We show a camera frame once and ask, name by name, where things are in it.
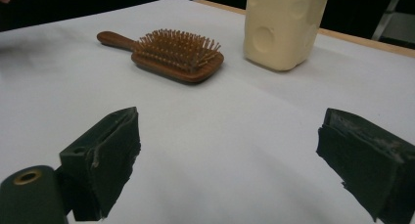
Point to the white table mat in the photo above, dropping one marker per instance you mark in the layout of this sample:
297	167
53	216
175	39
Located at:
228	119

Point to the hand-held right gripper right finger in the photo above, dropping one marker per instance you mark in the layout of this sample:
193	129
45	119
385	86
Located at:
368	165

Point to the wooden hairbrush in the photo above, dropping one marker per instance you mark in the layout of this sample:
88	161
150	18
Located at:
182	62

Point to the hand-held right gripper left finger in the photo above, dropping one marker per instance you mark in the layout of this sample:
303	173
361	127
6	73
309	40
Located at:
107	165

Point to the cream square container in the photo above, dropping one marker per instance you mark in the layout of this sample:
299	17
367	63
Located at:
280	31

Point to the grey metal stand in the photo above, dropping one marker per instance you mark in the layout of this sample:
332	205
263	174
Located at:
390	18

